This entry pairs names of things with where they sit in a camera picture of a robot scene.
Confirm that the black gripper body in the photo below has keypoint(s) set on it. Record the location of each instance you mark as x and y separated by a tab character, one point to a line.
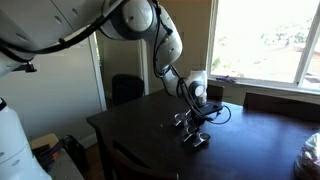
195	119

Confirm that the largest steel measuring cup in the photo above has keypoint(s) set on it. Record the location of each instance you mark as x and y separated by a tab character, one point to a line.
180	121

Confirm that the half-cup steel measuring cup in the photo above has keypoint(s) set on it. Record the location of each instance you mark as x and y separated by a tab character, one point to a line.
181	115

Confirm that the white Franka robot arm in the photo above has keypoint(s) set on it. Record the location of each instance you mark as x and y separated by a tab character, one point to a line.
33	20

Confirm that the dark wooden straight-back chair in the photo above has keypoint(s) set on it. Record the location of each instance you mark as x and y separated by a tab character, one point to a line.
216	93
283	106

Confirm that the blue object on sill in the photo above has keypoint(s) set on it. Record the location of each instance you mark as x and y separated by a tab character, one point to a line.
226	79

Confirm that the dark wooden round-back chair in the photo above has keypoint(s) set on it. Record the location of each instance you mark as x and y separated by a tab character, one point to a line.
133	170

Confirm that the black upholstered chair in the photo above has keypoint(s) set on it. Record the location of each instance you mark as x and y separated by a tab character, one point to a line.
126	88

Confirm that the white framed window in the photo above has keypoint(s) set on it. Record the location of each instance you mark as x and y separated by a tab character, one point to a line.
260	50

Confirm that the clear plastic food bag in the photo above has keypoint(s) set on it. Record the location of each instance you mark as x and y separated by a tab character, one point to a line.
310	160

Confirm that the black tool case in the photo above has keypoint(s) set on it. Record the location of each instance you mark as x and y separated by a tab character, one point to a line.
71	146

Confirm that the grey equipment case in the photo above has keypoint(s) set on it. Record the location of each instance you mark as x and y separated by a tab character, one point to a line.
63	166

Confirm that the beige box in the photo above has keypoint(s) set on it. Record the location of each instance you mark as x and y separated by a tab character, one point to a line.
43	140

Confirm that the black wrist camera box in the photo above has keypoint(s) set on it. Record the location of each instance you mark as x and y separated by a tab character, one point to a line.
210	108

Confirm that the white door frame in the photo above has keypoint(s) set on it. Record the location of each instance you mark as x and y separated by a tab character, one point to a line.
98	73

